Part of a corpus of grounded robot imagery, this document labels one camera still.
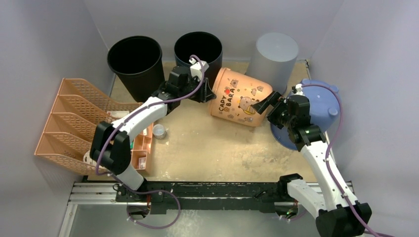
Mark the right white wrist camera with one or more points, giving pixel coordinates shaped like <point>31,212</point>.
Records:
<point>297,90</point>

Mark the orange capybara plastic bucket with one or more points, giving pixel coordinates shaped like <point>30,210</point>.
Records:
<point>235,95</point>

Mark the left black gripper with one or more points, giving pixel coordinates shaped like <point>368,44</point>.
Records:
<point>205,94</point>

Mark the orange mesh file organizer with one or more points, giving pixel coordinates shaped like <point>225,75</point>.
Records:
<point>69,130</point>

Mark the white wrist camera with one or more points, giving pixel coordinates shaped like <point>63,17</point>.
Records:
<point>297,90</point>
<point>198,68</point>

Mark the blue plastic bucket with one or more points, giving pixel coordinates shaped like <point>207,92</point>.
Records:
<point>324,109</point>

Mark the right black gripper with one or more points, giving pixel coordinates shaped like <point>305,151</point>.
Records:
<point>273,109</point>

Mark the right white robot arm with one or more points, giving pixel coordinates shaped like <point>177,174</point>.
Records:
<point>336,210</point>

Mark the black ribbed plastic bin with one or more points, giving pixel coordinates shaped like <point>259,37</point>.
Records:
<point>137,61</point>

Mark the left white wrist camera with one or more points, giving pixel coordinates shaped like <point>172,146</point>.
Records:
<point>198,68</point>

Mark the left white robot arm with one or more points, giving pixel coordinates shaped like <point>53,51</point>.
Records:
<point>110,147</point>

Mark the small clear round container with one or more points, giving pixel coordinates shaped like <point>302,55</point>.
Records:
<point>159,131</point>

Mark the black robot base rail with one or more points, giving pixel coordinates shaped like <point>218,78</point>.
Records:
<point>161,196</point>

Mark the dark navy cylindrical bin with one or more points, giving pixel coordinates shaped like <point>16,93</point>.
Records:
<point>202,44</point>

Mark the white labelled card pack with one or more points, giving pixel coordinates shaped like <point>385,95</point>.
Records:
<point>117,114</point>

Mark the white grey cylindrical bin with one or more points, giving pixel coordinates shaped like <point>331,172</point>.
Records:
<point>273,60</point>

